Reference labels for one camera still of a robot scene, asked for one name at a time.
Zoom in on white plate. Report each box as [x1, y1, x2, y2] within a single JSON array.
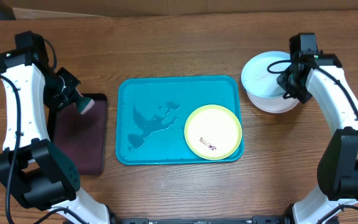
[[247, 92, 299, 113]]

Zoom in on green and pink sponge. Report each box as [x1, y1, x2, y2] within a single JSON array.
[[75, 91, 94, 114]]

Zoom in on light blue plate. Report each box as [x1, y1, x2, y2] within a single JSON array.
[[241, 51, 290, 98]]

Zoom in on yellow green-rimmed plate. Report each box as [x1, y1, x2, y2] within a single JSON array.
[[184, 105, 242, 161]]

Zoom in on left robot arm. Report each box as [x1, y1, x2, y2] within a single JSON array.
[[0, 31, 117, 223]]

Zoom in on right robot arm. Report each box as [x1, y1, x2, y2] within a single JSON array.
[[277, 33, 358, 223]]

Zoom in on black tray with red liquid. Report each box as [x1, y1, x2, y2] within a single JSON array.
[[47, 93, 108, 175]]

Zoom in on teal plastic serving tray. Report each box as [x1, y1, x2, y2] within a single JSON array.
[[116, 75, 241, 166]]

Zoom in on cardboard sheet at back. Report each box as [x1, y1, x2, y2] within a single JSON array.
[[4, 0, 358, 16]]

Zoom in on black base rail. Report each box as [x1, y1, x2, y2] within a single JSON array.
[[121, 215, 291, 224]]

